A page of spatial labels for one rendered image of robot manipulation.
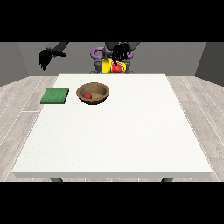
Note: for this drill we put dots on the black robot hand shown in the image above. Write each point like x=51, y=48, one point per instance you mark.
x=45, y=58
x=120, y=52

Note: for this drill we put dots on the yellow cup with melon print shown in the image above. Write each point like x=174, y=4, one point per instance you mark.
x=112, y=67

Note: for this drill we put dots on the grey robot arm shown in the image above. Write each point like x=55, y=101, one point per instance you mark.
x=57, y=45
x=132, y=44

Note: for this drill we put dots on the green square pad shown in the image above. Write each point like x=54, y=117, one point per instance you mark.
x=54, y=95

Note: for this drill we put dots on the brown wooden bowl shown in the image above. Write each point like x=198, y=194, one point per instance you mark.
x=93, y=92

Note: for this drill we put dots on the small red ball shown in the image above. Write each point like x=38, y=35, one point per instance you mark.
x=87, y=95

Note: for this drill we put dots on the grey robot trunk purple rings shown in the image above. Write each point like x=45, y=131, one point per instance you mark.
x=98, y=54

